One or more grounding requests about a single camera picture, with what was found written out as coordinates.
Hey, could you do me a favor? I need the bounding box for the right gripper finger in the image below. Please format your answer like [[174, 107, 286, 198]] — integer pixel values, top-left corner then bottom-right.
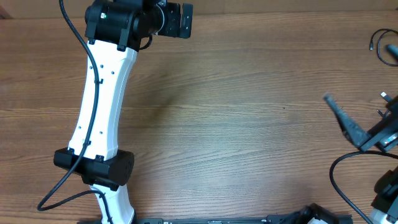
[[323, 93, 370, 148], [385, 44, 398, 61]]

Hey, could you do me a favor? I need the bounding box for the black USB cable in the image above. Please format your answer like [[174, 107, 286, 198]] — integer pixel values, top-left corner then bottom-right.
[[376, 91, 398, 119], [369, 27, 398, 67]]

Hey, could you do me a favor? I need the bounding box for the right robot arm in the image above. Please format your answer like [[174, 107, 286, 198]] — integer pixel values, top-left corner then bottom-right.
[[323, 92, 397, 223]]

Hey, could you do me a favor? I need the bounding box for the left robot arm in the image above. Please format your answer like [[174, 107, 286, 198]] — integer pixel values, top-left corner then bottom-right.
[[53, 1, 193, 223]]

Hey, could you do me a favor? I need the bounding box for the cardboard back panel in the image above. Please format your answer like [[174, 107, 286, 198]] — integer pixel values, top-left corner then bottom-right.
[[1, 0, 397, 19]]

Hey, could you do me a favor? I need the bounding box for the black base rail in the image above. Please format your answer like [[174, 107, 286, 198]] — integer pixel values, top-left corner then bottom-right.
[[134, 214, 295, 224]]

